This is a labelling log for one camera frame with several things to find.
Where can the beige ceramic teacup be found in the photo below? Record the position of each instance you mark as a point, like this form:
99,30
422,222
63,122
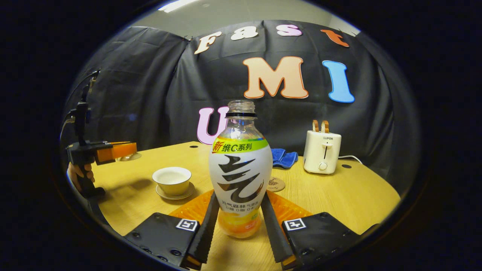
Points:
172,180

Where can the toast slice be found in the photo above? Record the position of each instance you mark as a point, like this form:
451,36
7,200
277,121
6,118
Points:
325,127
315,126

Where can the water bottle with white label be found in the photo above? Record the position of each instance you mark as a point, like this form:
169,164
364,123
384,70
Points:
241,173

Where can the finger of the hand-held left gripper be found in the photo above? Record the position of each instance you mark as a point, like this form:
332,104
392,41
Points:
116,151

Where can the round cork coaster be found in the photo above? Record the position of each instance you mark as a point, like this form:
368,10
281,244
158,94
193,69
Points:
276,185

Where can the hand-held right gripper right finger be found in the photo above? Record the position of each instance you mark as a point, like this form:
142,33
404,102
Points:
275,237

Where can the beige ceramic saucer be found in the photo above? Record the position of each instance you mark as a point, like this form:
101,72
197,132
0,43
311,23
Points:
177,196

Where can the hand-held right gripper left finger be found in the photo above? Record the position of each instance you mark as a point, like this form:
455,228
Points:
205,237

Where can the blue towel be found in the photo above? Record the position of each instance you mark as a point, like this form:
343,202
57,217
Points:
284,158

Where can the white toaster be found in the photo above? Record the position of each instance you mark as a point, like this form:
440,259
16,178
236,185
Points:
322,154

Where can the black backdrop cloth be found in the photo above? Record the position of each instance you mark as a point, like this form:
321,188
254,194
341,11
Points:
143,94

